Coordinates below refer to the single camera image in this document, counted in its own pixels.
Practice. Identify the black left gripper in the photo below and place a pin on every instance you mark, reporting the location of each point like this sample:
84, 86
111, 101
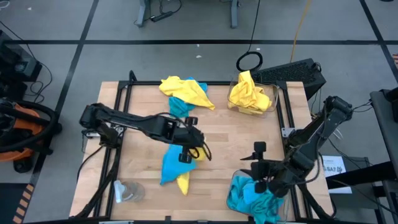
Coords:
185, 137

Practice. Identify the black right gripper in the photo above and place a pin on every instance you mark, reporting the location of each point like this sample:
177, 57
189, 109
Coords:
270, 172

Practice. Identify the clear plastic basket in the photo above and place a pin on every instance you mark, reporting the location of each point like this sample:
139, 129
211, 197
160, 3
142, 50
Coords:
275, 93
231, 174

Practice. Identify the teal microfiber towel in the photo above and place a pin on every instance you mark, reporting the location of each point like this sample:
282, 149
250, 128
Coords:
270, 208
178, 109

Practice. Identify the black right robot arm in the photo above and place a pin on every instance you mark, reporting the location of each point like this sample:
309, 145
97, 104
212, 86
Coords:
311, 137

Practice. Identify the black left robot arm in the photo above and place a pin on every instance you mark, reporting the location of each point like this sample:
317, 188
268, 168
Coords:
133, 119

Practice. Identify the white paper sign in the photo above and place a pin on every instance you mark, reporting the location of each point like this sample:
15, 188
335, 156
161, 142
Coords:
334, 165

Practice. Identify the small clear plastic cup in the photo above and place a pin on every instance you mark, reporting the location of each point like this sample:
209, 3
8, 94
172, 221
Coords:
130, 193

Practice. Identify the white paper scrap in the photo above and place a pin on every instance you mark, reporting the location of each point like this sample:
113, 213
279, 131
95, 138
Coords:
199, 56

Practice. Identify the black metal beam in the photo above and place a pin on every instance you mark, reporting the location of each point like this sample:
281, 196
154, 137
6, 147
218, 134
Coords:
367, 175

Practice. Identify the black power strip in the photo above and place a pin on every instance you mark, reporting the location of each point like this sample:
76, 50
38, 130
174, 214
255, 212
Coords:
161, 16

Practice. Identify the gray desk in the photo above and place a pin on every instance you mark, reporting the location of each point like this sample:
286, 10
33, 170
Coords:
388, 155

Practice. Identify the gray table leg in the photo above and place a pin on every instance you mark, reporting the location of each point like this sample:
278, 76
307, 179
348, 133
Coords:
234, 14
142, 12

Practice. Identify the orange shop vacuum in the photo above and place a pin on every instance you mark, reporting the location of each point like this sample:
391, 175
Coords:
29, 124

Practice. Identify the black equipment case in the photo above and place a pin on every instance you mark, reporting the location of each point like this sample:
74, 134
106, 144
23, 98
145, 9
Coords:
18, 67

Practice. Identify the black hazard striped mat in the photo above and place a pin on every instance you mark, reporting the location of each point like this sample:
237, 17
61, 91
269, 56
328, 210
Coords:
9, 202

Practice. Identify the black aluminium table frame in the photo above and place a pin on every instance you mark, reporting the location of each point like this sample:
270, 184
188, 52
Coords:
219, 83

